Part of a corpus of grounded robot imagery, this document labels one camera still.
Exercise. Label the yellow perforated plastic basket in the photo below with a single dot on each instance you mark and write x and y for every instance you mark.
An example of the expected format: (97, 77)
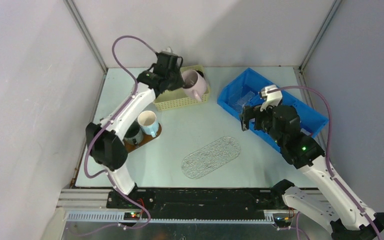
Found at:
(175, 99)

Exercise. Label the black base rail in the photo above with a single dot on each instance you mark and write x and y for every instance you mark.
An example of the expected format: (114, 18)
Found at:
(202, 204)

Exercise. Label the clear textured oval tray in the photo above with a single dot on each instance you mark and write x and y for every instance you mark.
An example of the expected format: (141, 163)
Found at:
(210, 157)

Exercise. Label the brown wooden oval tray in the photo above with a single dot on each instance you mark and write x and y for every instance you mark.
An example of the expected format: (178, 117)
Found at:
(146, 139)

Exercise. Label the light blue mug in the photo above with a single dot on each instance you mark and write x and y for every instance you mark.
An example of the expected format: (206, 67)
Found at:
(148, 122)

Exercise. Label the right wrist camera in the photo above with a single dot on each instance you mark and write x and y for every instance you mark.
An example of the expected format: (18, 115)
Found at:
(271, 95)

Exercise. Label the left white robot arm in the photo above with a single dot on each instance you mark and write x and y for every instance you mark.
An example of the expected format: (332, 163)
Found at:
(105, 139)

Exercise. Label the pink mug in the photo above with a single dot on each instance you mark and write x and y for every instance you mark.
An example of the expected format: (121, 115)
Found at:
(194, 85)

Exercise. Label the dark grey mug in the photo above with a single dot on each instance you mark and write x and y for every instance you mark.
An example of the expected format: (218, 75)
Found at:
(134, 134)

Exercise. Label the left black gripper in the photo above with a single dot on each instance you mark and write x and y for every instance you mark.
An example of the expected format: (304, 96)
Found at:
(179, 83)

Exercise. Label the brown mug black inside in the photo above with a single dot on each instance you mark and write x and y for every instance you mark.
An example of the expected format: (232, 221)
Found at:
(200, 73)

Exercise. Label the clear textured plastic box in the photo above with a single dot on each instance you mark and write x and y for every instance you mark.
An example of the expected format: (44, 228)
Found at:
(239, 97)

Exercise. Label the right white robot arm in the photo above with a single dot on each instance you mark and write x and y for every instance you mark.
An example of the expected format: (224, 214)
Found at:
(345, 216)

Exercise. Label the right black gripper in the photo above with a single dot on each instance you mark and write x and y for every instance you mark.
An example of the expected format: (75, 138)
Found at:
(251, 112)

